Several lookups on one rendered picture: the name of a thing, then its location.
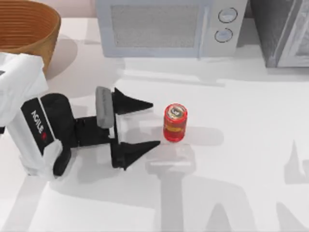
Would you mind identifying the grey cabinet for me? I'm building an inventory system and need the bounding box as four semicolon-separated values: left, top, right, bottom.
249;0;309;69

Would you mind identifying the round microwave knob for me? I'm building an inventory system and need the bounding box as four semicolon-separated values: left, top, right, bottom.
214;27;234;44
218;7;239;24

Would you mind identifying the red can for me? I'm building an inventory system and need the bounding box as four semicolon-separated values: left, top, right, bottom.
163;102;189;144

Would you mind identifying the grey cabinet door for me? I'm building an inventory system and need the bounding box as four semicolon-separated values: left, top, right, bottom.
274;0;309;68

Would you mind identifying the pale microwave oven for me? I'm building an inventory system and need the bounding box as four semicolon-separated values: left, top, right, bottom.
94;0;248;59

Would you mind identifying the microwave oven door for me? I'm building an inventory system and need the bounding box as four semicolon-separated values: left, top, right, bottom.
94;0;211;59

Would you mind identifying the pale grey rounded box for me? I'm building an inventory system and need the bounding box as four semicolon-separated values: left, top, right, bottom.
95;86;115;128

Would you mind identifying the brown wooden basket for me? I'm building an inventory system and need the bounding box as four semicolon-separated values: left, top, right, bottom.
0;0;62;74

